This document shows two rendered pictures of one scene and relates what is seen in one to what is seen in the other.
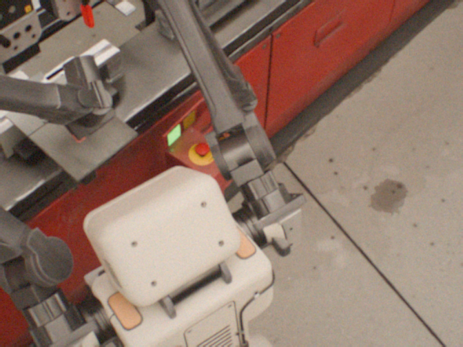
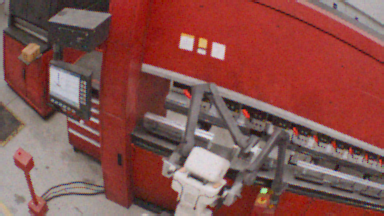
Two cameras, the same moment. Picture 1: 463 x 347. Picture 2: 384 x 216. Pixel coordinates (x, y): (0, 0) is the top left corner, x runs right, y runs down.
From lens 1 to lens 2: 2.09 m
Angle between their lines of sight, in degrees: 46
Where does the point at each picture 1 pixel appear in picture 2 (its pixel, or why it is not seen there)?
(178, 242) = (203, 163)
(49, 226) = not seen: hidden behind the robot
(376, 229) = not seen: outside the picture
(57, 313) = (176, 158)
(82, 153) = (237, 164)
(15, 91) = (229, 121)
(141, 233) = (200, 153)
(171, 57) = (287, 176)
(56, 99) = (236, 133)
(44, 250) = (189, 146)
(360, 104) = not seen: outside the picture
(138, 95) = (270, 174)
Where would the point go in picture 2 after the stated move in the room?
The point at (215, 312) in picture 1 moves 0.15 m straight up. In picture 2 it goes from (194, 187) to (198, 170)
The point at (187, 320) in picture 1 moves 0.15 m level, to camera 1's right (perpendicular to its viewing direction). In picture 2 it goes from (188, 180) to (197, 196)
